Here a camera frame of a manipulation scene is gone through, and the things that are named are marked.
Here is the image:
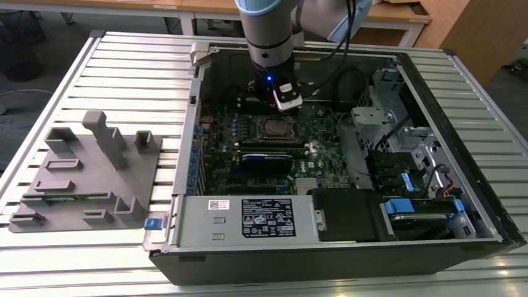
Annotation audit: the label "silver CPU chip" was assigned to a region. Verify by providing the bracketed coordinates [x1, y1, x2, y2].
[265, 119, 289, 136]

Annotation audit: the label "CPU socket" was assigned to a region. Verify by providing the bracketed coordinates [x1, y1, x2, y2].
[256, 114, 303, 142]

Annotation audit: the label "black graphics card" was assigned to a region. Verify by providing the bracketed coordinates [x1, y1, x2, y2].
[241, 152, 295, 176]

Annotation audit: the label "green motherboard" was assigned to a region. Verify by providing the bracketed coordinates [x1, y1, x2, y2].
[197, 92, 360, 197]

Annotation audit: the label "silver metal drive cage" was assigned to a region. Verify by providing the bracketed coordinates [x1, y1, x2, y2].
[349, 66, 445, 189]

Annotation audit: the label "silver chipset heatsink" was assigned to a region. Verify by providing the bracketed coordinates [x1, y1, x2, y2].
[295, 177, 321, 190]

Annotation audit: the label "black plastic disk bay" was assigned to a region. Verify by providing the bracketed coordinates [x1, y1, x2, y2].
[365, 150, 424, 193]

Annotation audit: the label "black rating label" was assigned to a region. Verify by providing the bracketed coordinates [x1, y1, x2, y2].
[240, 198, 297, 239]

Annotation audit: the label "grey power supply unit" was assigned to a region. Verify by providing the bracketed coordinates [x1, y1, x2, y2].
[167, 194, 321, 248]

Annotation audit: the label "grey parts rack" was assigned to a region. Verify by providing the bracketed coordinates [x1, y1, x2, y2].
[7, 110, 164, 233]

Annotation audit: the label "hard disk in blue carrier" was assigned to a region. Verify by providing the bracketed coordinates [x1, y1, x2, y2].
[381, 197, 471, 241]

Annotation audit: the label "wooden cabinet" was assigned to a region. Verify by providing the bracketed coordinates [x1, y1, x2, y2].
[416, 0, 528, 90]

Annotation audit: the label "black PC case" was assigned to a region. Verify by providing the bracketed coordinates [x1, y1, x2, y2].
[141, 41, 528, 287]

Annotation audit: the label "green RAM stick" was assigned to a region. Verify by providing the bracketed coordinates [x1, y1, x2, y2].
[43, 194, 92, 202]

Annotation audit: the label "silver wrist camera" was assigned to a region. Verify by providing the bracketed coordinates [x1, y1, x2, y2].
[272, 82, 305, 113]

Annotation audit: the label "looped black wire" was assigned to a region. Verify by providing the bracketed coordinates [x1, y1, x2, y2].
[335, 66, 369, 105]

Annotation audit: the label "thick black wire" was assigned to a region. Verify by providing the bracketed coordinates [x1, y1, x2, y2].
[373, 113, 413, 154]

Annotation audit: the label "wooden desk white frame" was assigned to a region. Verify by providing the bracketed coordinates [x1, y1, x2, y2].
[181, 0, 433, 47]
[0, 0, 185, 35]

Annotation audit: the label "blue floor cable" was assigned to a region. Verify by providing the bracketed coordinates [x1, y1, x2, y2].
[0, 88, 55, 129]

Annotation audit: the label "orange and yellow wires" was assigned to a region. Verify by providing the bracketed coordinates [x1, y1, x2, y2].
[436, 181, 459, 199]

